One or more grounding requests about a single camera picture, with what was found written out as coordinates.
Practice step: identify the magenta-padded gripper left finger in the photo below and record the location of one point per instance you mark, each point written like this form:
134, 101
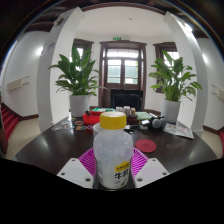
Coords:
75, 171

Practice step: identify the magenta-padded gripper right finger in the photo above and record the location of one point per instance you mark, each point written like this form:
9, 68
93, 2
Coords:
151, 171

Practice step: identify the clear bottle with yellow cap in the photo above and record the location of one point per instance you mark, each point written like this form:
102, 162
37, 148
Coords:
113, 156

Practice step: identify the flat round red coaster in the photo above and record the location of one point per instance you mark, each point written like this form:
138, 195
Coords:
145, 146

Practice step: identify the white printed sticker sheet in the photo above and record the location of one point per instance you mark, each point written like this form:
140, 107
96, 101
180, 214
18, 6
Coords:
178, 130

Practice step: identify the red plastic basket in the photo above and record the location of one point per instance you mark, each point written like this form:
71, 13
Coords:
89, 119

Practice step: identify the green cloth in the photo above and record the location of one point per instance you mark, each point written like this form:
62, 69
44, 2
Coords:
143, 115

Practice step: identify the leafy plant in white pot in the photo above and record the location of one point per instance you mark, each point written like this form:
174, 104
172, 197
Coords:
79, 106
171, 111

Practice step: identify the green and white box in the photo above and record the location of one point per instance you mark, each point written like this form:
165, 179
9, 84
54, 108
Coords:
102, 110

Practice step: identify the black chair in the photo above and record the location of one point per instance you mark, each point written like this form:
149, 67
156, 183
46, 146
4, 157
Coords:
126, 100

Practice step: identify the red carpeted stairs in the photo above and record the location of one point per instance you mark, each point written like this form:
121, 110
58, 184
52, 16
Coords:
8, 121

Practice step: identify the brown wooden double door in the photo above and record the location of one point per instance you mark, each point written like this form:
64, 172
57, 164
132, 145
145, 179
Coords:
122, 70

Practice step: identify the green exit sign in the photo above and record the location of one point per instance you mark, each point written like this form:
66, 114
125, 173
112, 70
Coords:
116, 38

